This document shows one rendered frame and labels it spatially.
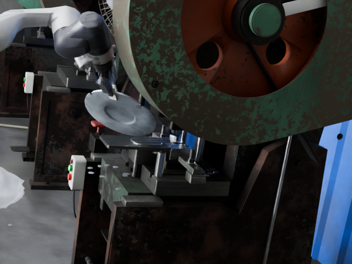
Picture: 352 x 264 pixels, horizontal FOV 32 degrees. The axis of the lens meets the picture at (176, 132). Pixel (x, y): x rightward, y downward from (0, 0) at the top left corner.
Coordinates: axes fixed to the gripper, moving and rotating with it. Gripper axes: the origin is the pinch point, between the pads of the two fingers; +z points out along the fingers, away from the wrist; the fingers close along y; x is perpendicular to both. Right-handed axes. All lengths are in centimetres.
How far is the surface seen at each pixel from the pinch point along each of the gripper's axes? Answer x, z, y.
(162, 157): -22.6, 13.1, -14.3
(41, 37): 183, 215, 177
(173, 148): -22.2, 23.4, -4.0
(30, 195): 88, 148, 10
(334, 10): -71, -28, 31
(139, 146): -11.3, 17.9, -9.8
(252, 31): -50, -37, 8
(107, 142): -0.1, 14.9, -12.8
